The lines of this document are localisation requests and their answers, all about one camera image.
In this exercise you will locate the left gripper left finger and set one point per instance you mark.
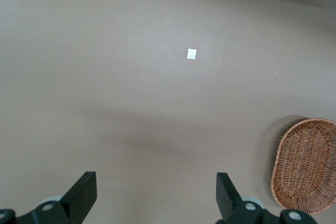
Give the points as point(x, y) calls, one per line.
point(78, 197)

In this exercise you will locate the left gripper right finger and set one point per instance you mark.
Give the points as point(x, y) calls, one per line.
point(228, 200)

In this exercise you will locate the brown oval wicker basket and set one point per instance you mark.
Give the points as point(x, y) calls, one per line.
point(302, 166)

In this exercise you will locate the brown table cover sheet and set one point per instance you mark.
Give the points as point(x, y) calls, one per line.
point(105, 77)

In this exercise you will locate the small white tape square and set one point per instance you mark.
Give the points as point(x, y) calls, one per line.
point(191, 54)

